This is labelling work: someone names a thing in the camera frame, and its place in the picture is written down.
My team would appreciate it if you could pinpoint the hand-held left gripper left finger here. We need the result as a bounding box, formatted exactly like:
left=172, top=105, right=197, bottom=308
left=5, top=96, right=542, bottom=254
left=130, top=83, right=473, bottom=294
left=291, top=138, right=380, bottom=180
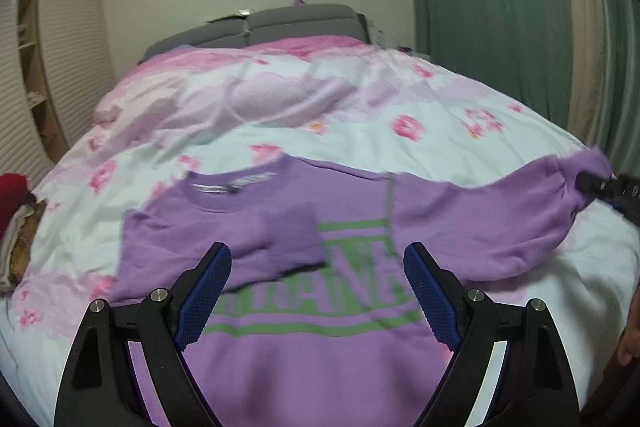
left=52, top=242, right=233, bottom=427

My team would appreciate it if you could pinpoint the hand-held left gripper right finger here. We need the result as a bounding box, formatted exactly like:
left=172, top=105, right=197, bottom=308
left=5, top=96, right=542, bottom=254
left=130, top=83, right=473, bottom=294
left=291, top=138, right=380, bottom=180
left=403, top=242, right=583, bottom=427

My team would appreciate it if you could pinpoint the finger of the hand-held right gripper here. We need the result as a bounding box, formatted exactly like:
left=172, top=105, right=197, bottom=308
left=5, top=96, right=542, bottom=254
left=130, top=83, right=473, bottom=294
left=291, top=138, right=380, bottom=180
left=575, top=172, right=640, bottom=214

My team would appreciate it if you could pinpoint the purple sweatshirt with green print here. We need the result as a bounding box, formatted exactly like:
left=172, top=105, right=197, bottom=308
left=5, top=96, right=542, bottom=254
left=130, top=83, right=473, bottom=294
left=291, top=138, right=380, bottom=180
left=110, top=147, right=616, bottom=427

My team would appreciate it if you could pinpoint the beige curtain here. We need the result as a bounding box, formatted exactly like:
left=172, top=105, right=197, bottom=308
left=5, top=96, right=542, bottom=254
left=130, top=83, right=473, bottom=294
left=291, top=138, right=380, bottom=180
left=547, top=0, right=621, bottom=132

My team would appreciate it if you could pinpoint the brown folded garment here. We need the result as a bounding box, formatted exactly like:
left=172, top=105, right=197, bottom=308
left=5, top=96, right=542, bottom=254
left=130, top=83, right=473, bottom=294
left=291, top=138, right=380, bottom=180
left=10, top=232, right=37, bottom=279

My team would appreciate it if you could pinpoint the cream folded garment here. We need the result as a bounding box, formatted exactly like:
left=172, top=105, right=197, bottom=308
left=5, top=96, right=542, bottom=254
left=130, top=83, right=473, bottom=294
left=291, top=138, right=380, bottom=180
left=0, top=202, right=48, bottom=293

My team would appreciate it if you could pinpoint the floral pink and white duvet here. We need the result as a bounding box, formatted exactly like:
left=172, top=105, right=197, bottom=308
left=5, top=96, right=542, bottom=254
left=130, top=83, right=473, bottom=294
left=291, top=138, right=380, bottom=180
left=0, top=34, right=640, bottom=427

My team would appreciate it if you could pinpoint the grey padded bed headboard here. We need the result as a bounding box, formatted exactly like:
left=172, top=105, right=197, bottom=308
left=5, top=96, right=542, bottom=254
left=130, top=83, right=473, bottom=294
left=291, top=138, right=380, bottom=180
left=142, top=4, right=373, bottom=62

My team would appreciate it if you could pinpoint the white louvered wardrobe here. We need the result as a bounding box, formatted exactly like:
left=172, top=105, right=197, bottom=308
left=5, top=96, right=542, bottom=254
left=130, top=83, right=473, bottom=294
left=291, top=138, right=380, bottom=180
left=0, top=0, right=113, bottom=188

